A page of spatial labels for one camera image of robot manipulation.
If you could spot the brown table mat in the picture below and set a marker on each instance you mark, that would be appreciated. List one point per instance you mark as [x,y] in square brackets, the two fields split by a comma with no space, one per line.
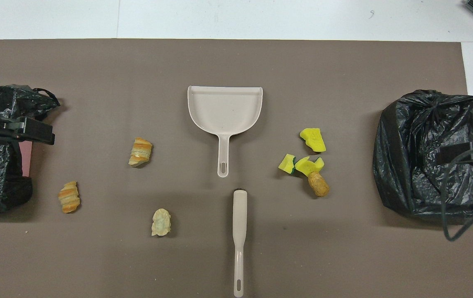
[236,62]

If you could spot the pink box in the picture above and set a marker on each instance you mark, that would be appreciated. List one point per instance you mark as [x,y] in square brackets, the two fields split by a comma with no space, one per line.
[26,161]

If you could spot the beige hand brush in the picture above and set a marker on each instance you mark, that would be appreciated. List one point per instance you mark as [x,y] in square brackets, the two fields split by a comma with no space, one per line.
[239,215]

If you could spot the yellow green sponge piece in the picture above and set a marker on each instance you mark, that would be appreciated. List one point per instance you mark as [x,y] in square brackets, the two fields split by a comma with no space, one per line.
[286,164]

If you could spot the notched yellow sponge piece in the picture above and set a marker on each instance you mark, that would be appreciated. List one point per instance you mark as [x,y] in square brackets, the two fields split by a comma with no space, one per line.
[307,165]

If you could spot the large yellow sponge piece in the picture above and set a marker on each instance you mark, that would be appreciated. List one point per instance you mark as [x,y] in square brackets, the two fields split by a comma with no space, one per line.
[314,140]

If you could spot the pale bread piece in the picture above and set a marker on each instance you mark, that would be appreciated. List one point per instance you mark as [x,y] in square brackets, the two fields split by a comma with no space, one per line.
[161,223]

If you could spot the beige plastic dustpan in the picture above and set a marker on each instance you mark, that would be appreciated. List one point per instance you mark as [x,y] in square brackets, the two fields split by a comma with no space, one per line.
[224,111]

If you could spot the brown bread roll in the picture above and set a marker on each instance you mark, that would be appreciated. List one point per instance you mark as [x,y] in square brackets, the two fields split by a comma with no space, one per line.
[319,185]

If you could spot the striped croissant piece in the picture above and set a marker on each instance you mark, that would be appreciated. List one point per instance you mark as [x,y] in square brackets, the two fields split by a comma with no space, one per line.
[69,198]
[140,152]

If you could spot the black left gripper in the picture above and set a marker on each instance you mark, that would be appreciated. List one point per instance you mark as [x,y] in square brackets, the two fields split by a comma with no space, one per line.
[6,131]

